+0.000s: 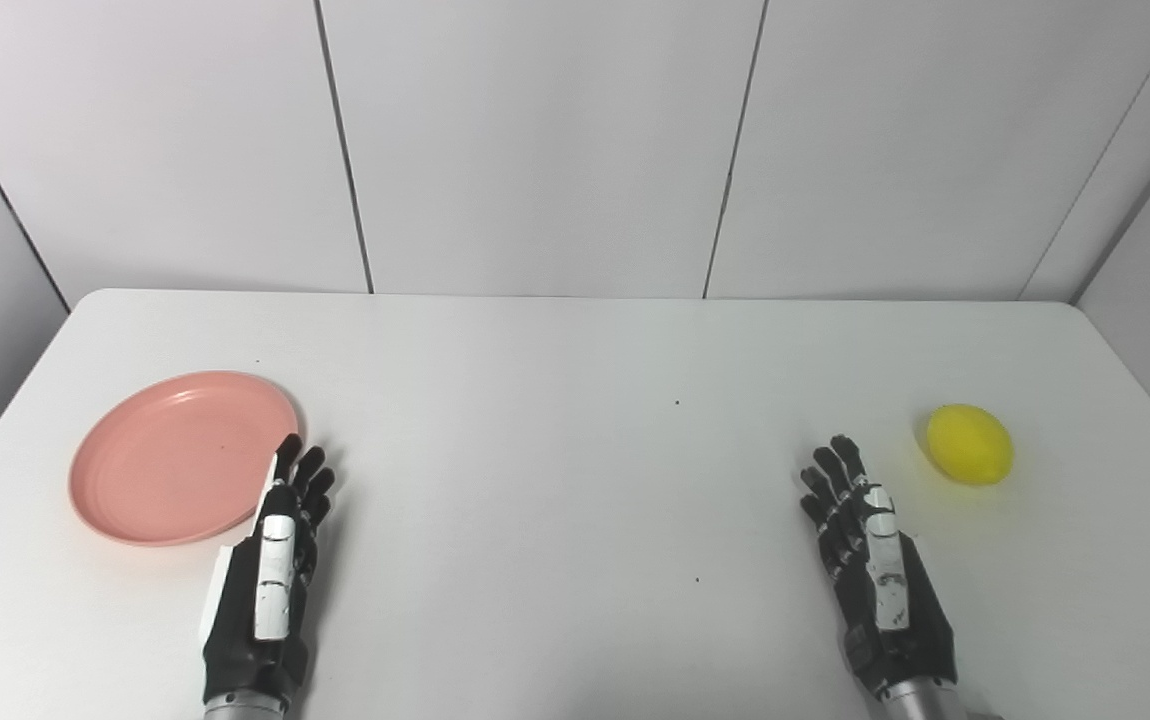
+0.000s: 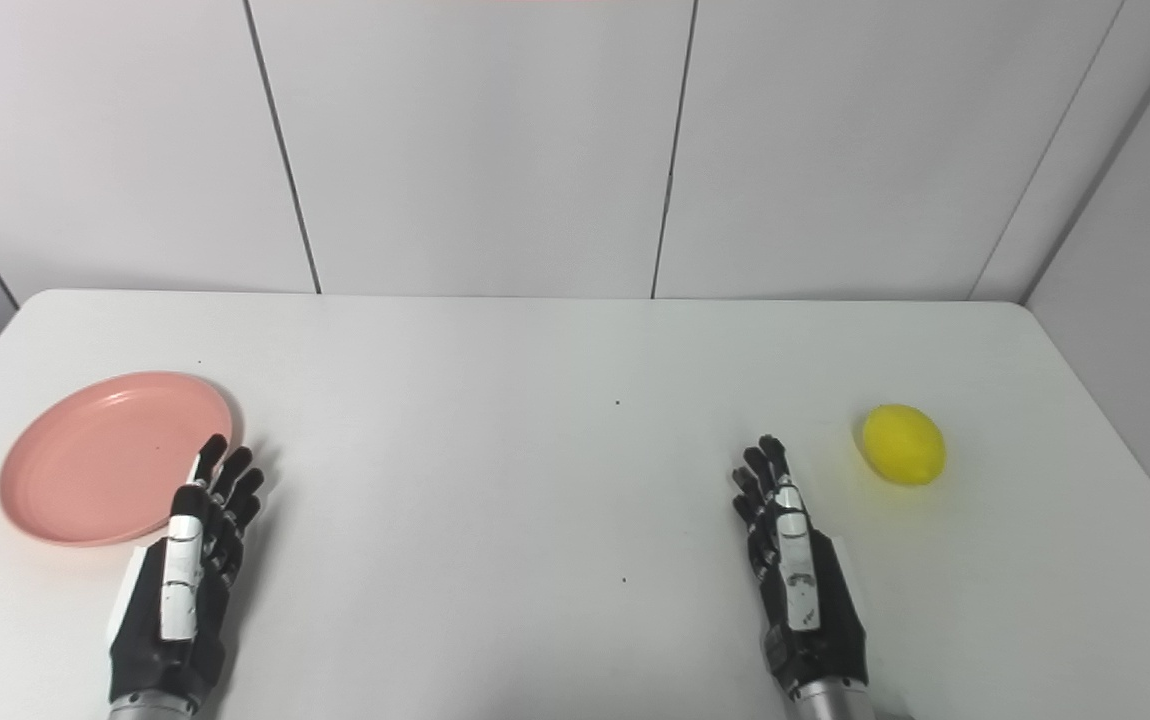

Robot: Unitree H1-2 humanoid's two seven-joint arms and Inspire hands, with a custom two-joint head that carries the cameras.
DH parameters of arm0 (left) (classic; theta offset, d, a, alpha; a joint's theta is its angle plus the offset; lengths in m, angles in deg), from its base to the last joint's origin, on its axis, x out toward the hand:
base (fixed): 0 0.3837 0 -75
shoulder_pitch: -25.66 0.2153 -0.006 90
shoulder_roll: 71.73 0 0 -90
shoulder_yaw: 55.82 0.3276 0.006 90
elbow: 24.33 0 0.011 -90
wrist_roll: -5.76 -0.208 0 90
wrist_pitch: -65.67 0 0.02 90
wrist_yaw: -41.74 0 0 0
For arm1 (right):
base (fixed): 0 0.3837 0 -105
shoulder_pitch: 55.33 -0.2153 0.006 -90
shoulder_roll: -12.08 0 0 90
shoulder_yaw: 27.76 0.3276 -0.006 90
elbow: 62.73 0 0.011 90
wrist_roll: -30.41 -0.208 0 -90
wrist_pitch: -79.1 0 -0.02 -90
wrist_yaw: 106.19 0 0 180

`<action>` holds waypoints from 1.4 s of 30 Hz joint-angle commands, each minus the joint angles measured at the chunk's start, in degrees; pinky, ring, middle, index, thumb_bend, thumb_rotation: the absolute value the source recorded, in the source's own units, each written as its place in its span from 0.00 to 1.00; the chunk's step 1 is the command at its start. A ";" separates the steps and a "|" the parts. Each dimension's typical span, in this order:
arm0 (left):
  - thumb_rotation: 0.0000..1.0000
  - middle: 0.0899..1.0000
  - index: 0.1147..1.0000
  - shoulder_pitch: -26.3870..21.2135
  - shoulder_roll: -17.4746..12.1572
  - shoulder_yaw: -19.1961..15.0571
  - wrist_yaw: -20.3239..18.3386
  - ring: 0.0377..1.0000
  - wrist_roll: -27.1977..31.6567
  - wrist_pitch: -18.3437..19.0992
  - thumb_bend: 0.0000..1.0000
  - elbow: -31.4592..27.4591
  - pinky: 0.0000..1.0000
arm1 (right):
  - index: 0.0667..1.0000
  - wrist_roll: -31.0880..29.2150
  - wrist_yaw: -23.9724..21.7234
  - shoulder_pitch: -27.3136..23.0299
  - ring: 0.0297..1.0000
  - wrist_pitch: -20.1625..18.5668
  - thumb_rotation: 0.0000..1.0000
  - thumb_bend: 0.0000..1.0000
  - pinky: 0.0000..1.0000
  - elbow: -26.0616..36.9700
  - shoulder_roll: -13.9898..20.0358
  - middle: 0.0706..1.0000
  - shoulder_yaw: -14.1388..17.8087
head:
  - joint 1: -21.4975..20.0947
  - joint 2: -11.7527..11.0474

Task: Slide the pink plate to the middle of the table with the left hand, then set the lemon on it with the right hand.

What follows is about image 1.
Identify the yellow lemon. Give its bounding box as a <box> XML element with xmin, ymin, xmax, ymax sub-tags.
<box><xmin>926</xmin><ymin>403</ymin><xmax>1015</xmax><ymax>487</ymax></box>

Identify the pink round plate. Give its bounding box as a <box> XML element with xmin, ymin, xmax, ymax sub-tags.
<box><xmin>69</xmin><ymin>371</ymin><xmax>302</xmax><ymax>547</ymax></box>

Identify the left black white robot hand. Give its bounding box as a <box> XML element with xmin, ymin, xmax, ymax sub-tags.
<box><xmin>199</xmin><ymin>433</ymin><xmax>336</xmax><ymax>707</ymax></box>

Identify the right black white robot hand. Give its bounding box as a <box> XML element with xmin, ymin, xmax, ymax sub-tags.
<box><xmin>800</xmin><ymin>434</ymin><xmax>959</xmax><ymax>699</ymax></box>

